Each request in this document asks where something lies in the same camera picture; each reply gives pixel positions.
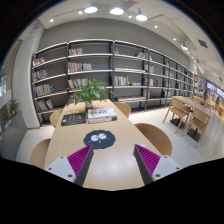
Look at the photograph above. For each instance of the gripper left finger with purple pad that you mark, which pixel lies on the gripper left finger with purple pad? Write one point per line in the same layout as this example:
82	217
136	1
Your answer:
74	167

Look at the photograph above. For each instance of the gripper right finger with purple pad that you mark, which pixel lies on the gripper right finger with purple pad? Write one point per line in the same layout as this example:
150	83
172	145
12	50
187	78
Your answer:
152	166

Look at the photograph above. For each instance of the dark round cartoon mouse pad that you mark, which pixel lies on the dark round cartoon mouse pad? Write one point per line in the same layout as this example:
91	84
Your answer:
100	139

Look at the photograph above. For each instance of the wooden chair right near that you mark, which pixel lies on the wooden chair right near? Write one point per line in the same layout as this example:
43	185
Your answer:
157	137

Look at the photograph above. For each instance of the wooden chair left near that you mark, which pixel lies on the wooden chair left near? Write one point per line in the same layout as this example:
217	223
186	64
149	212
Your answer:
39	153

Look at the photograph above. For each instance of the wooden chair left far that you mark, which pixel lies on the wooden chair left far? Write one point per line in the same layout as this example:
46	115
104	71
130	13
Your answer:
54	117

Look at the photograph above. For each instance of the stack of white red books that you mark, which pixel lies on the stack of white red books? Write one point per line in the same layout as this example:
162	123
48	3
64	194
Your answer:
101	115

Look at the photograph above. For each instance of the wooden slat chair right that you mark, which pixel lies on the wooden slat chair right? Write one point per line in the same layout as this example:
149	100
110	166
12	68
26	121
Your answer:
197	125

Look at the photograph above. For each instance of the wooden slat chair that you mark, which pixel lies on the wooden slat chair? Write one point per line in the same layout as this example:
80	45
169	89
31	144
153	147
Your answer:
179	107
197	125

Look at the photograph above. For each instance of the wooden chair right far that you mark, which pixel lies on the wooden chair right far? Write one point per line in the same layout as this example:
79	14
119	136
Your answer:
124	108

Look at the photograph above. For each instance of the wooden slat chair left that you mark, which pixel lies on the wooden slat chair left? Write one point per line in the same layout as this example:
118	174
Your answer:
179	107

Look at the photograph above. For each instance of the green potted plant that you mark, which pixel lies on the green potted plant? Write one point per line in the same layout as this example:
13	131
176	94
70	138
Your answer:
89	91

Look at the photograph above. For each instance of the large grey bookshelf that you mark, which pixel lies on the large grey bookshelf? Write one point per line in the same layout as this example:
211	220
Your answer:
133	74

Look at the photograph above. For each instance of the small plant at left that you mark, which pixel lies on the small plant at left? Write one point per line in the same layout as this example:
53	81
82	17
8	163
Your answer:
13	107

